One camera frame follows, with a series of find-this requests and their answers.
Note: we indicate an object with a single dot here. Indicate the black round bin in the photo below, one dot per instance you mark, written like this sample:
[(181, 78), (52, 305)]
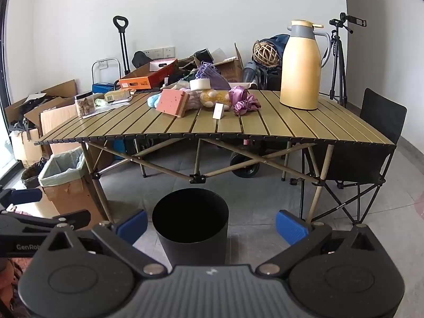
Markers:
[(190, 238)]

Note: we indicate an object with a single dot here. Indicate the brown open cardboard box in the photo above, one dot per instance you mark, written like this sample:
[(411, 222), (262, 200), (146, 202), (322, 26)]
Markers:
[(232, 69)]

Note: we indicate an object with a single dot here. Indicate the blue bag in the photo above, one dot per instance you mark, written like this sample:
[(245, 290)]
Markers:
[(278, 39)]

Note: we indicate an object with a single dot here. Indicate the purple satin scrunchie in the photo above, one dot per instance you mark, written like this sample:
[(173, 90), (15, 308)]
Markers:
[(240, 94)]

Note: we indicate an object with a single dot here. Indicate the clear snack jar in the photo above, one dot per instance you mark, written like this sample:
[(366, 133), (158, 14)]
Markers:
[(85, 106)]

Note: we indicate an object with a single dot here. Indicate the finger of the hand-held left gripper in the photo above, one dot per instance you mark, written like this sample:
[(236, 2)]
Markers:
[(23, 196), (66, 220)]

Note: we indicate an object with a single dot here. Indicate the chrome tube frame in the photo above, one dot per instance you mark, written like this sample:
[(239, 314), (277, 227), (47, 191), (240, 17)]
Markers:
[(106, 59)]

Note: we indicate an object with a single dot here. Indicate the white wall socket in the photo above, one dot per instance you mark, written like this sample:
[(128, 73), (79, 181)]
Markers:
[(149, 53), (102, 65), (158, 52), (169, 51)]

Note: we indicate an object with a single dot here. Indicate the dark wicker basket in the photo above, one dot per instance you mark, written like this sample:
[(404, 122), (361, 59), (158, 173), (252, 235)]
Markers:
[(31, 175)]

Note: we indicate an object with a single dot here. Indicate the light blue fluffy scrunchie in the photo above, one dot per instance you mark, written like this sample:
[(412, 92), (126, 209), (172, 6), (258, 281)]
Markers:
[(154, 101)]

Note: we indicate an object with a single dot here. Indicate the white paper leaflet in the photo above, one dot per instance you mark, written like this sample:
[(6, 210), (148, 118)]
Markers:
[(106, 106)]

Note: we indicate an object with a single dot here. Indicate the purple mesh pouch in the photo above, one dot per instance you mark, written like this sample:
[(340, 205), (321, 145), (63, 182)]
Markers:
[(212, 74)]

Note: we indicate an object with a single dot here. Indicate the black cap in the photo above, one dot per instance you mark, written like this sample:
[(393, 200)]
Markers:
[(140, 59)]

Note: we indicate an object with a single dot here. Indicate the black pouch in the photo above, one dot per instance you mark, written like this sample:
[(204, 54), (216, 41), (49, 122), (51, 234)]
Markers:
[(202, 55)]

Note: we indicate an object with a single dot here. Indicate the yellow thermos jug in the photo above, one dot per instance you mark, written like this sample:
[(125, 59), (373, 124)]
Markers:
[(299, 73)]

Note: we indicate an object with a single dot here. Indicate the green tube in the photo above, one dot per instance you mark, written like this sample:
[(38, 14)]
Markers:
[(100, 101)]

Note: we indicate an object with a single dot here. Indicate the rattan ball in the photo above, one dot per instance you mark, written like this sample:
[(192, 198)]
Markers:
[(266, 54)]

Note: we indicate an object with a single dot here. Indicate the translucent plastic bag liner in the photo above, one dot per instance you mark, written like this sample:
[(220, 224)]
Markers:
[(49, 175)]

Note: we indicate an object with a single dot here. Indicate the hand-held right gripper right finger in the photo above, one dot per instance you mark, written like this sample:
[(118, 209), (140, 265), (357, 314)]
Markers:
[(291, 227)]

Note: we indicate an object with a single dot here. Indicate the cardboard box with liner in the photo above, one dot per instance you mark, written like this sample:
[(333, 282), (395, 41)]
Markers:
[(66, 198)]

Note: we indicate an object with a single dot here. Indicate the small white box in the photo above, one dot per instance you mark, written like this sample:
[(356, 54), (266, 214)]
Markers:
[(218, 111)]

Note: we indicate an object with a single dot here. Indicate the dark clothes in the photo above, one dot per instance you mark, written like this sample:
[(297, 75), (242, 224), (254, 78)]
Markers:
[(20, 119)]

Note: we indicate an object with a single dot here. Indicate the blue flat box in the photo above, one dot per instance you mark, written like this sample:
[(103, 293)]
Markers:
[(118, 149)]

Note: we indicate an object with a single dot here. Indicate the orange cardboard box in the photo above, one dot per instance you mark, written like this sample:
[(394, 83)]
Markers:
[(139, 82)]

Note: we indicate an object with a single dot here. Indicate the black fabric bag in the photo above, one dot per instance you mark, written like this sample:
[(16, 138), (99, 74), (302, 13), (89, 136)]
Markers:
[(144, 147)]

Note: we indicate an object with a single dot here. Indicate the black folding chair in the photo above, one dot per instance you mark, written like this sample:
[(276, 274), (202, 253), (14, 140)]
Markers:
[(381, 112)]

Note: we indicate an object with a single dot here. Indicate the pink sponge block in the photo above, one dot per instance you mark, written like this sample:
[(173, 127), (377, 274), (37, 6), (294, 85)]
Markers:
[(170, 102)]

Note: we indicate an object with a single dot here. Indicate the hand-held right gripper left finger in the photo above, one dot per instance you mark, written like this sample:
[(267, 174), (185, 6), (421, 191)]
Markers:
[(132, 227)]

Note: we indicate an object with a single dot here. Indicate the yellow plush toy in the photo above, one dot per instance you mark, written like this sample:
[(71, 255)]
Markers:
[(215, 97)]

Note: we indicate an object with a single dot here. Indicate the black tripod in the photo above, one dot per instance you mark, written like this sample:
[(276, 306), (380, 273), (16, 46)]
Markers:
[(335, 34)]

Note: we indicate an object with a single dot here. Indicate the small yellow carton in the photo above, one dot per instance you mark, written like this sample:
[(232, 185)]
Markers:
[(116, 96)]

